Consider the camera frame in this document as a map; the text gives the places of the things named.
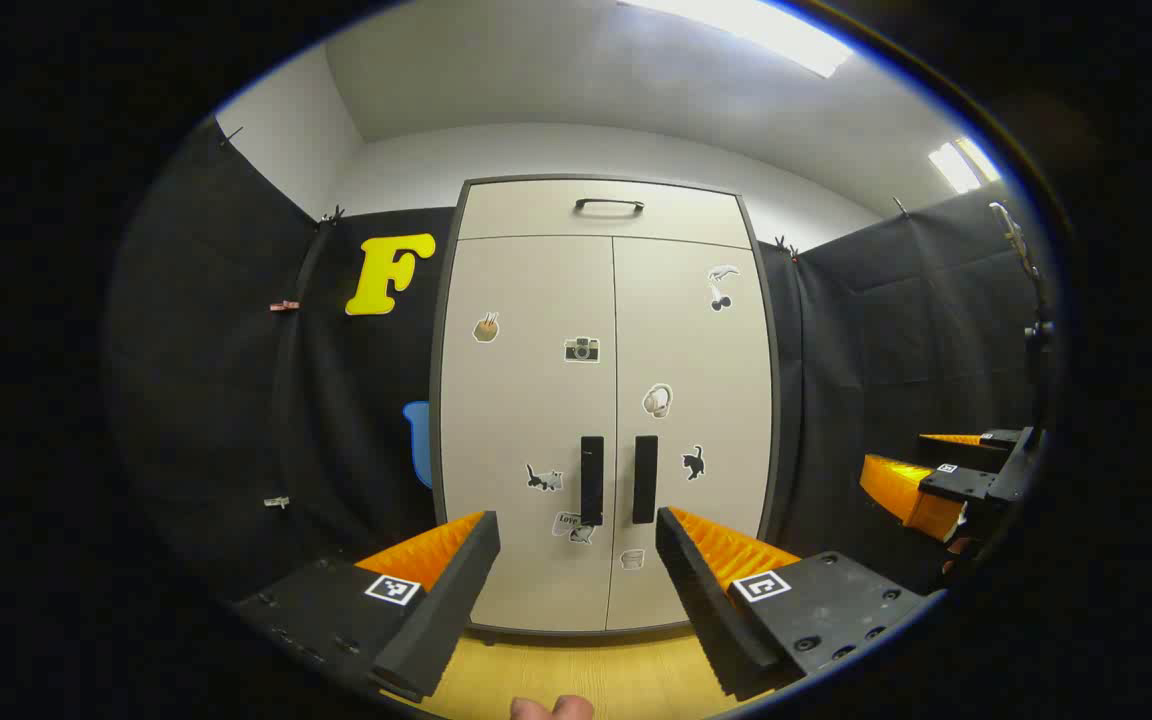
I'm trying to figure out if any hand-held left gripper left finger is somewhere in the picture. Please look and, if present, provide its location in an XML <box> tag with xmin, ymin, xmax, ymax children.
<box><xmin>234</xmin><ymin>510</ymin><xmax>502</xmax><ymax>704</ymax></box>

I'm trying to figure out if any shoe cabinet door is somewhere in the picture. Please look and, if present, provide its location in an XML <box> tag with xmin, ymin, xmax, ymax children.
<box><xmin>604</xmin><ymin>236</ymin><xmax>775</xmax><ymax>633</ymax></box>
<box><xmin>439</xmin><ymin>234</ymin><xmax>617</xmax><ymax>633</ymax></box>

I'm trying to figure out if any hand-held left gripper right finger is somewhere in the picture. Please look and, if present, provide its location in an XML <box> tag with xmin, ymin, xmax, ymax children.
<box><xmin>654</xmin><ymin>506</ymin><xmax>937</xmax><ymax>701</ymax></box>

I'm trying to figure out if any small ceiling light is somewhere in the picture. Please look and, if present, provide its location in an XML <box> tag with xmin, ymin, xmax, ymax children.
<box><xmin>928</xmin><ymin>137</ymin><xmax>1002</xmax><ymax>194</ymax></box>

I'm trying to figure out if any grey double-door shoe cabinet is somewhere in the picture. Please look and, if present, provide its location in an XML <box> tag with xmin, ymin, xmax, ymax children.
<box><xmin>429</xmin><ymin>175</ymin><xmax>782</xmax><ymax>638</ymax></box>

